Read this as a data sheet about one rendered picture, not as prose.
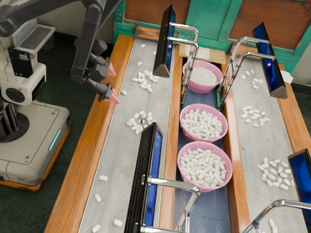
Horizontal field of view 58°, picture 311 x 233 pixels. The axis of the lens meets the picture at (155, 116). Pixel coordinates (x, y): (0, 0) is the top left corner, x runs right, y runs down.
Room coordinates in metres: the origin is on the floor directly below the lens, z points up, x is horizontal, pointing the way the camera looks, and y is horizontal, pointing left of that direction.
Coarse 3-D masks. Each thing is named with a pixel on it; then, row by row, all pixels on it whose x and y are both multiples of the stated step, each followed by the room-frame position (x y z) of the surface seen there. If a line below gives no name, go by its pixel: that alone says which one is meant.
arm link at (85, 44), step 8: (88, 8) 0.89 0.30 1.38; (96, 8) 0.89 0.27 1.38; (88, 16) 0.89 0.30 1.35; (96, 16) 0.90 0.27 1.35; (88, 24) 0.93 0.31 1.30; (96, 24) 0.93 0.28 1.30; (88, 32) 0.94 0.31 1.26; (96, 32) 0.95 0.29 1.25; (80, 40) 0.94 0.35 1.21; (88, 40) 0.94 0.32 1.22; (80, 48) 0.95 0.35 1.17; (88, 48) 0.95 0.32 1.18; (80, 56) 0.95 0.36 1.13; (88, 56) 0.96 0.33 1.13; (80, 64) 0.95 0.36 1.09; (72, 72) 0.95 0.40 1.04; (80, 72) 0.95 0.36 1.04
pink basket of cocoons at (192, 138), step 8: (192, 104) 1.20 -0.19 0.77; (200, 104) 1.22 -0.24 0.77; (184, 112) 1.15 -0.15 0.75; (208, 112) 1.21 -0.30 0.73; (216, 112) 1.20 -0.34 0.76; (224, 120) 1.14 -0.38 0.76; (184, 128) 1.01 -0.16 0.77; (224, 128) 1.09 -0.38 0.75; (192, 136) 0.98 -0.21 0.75; (200, 144) 0.99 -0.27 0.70
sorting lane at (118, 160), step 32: (128, 64) 1.49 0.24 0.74; (128, 96) 1.19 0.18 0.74; (160, 96) 1.25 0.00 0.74; (128, 128) 0.96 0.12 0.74; (160, 128) 1.00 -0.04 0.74; (128, 160) 0.76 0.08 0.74; (96, 192) 0.57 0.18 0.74; (128, 192) 0.60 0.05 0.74; (160, 192) 0.63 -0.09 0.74; (96, 224) 0.44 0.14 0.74
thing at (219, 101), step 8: (240, 40) 1.43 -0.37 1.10; (248, 40) 1.43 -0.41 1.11; (256, 40) 1.43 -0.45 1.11; (264, 40) 1.44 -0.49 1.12; (232, 56) 1.43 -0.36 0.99; (240, 56) 1.29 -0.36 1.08; (256, 56) 1.28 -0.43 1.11; (264, 56) 1.29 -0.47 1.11; (272, 56) 1.29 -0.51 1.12; (232, 64) 1.39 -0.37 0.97; (240, 64) 1.27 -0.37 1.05; (232, 72) 1.32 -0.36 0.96; (224, 80) 1.40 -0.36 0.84; (232, 80) 1.28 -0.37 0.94; (216, 96) 1.41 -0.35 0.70; (224, 96) 1.28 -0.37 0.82; (216, 104) 1.35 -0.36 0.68
